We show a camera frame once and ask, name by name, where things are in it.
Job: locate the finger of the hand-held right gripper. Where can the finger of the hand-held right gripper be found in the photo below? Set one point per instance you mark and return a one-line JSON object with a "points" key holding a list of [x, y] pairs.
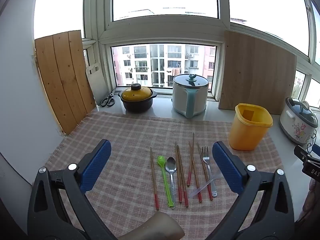
{"points": [[302, 153], [316, 150]]}

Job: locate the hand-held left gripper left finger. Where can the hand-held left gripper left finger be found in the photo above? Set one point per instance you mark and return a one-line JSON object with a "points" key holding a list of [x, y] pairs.
{"points": [[96, 165]]}

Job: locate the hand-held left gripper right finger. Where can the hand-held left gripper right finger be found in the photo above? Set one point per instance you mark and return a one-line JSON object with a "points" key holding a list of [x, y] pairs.
{"points": [[226, 166]]}

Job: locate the metal fork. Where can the metal fork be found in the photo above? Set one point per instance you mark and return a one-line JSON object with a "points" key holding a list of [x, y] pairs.
{"points": [[206, 160]]}

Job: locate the yellow plastic container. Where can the yellow plastic container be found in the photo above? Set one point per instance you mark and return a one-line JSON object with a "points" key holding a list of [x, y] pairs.
{"points": [[246, 132]]}

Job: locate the metal spoon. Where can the metal spoon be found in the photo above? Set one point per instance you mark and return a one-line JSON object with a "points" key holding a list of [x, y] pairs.
{"points": [[171, 166]]}

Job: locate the green plastic spoon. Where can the green plastic spoon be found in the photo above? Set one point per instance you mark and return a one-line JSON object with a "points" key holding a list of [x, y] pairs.
{"points": [[165, 177]]}

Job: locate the person's right hand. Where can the person's right hand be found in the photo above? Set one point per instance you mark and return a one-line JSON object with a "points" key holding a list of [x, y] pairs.
{"points": [[311, 195]]}

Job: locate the person's left hand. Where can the person's left hand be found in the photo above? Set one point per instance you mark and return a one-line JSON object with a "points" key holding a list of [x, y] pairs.
{"points": [[155, 227]]}

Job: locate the white floral rice cooker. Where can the white floral rice cooker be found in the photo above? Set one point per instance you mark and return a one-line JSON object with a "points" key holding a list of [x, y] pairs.
{"points": [[295, 122]]}

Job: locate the checkered pink tablecloth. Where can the checkered pink tablecloth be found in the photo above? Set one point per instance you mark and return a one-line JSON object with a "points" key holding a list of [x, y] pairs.
{"points": [[125, 140]]}

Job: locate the black casserole pot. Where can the black casserole pot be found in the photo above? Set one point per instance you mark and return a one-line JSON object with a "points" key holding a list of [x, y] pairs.
{"points": [[137, 106]]}

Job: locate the white cutting board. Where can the white cutting board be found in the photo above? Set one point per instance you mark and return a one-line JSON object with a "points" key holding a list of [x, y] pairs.
{"points": [[96, 85]]}

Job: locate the yellow pot lid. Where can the yellow pot lid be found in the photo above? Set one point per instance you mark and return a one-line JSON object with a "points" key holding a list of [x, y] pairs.
{"points": [[136, 94]]}

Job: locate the brown wooden plank panel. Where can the brown wooden plank panel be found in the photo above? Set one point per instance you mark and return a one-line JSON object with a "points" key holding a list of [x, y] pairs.
{"points": [[62, 80]]}

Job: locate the glass lid with teal knob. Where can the glass lid with teal knob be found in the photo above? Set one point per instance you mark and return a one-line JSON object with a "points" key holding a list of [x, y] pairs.
{"points": [[191, 81]]}

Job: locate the light wooden board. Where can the light wooden board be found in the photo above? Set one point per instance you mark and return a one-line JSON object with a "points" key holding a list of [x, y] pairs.
{"points": [[255, 75]]}

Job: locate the apartment building outside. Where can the apartment building outside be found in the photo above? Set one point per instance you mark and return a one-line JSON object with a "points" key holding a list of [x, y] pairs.
{"points": [[140, 65]]}

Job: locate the white window frame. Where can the white window frame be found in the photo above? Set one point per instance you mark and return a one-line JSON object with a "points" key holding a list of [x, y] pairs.
{"points": [[162, 30]]}

